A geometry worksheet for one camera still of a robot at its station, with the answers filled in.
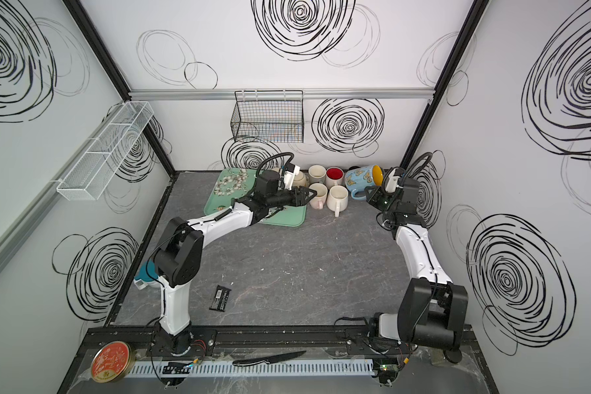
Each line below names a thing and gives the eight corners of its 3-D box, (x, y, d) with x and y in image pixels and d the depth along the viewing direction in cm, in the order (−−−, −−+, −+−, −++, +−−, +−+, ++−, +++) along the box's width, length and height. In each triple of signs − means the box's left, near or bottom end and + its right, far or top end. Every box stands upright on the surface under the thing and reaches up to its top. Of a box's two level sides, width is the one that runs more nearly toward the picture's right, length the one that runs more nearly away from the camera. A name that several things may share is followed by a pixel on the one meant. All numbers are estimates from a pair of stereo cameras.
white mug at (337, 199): (321, 209, 108) (322, 196, 102) (334, 195, 113) (337, 182, 107) (336, 219, 105) (339, 207, 98) (350, 204, 110) (353, 191, 103)
